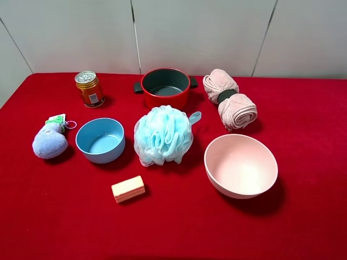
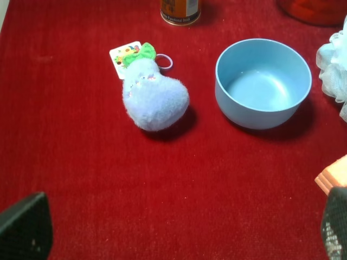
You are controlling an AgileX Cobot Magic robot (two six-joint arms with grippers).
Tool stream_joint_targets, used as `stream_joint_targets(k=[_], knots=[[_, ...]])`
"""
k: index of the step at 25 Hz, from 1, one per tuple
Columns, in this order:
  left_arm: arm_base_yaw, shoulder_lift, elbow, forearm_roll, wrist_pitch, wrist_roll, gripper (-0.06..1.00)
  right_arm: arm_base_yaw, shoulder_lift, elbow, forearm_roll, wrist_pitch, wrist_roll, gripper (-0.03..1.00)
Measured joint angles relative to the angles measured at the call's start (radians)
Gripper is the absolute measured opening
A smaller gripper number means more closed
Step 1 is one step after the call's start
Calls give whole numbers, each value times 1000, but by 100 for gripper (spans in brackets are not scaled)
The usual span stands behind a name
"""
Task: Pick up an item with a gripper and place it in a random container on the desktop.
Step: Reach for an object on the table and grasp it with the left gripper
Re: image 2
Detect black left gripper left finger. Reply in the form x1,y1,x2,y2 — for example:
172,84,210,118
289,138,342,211
1,192,53,259

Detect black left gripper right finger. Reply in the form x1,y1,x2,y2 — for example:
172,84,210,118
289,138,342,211
321,187,347,260

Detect light blue mesh bath sponge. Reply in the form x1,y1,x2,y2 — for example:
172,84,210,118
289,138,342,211
316,22,346,121

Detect red velvet table cloth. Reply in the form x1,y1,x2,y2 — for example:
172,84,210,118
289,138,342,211
1,1,346,259

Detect blue plastic bowl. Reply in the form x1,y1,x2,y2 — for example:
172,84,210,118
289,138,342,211
215,38,312,130

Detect purple plush eggplant toy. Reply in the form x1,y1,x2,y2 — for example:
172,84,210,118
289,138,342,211
109,41,190,132

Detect orange drink can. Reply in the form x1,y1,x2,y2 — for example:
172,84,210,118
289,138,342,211
160,0,201,26

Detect red pot with black handles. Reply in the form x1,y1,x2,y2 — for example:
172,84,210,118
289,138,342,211
276,0,346,26

